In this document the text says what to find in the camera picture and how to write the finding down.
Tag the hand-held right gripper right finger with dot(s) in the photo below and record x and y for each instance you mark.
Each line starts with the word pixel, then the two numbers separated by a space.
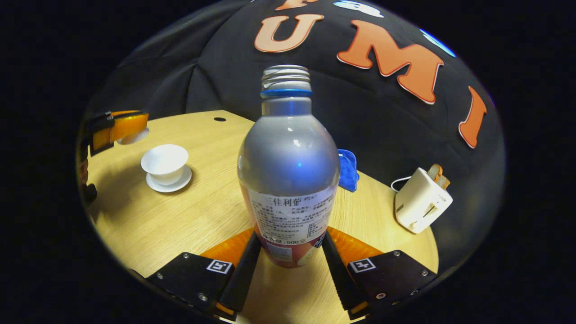
pixel 337 270

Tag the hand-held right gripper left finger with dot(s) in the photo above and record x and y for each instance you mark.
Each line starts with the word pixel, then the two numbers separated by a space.
pixel 245 270

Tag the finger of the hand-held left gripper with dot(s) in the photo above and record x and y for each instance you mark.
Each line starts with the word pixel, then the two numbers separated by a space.
pixel 128 126

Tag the white teacup lid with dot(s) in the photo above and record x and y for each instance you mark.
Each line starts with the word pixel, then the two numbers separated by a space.
pixel 135 136

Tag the white teacup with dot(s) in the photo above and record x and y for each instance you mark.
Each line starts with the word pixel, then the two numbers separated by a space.
pixel 164 162

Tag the silver water bottle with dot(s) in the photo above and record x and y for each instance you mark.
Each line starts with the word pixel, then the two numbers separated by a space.
pixel 288 157

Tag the white saucer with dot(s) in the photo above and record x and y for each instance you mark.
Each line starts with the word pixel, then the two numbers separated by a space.
pixel 180 183

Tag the blue towel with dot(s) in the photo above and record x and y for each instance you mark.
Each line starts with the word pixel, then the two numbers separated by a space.
pixel 347 171

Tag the white toaster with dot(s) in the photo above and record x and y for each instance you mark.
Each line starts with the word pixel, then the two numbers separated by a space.
pixel 420 202

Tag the bread slice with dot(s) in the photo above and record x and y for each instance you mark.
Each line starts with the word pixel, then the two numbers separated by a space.
pixel 434 172
pixel 444 182

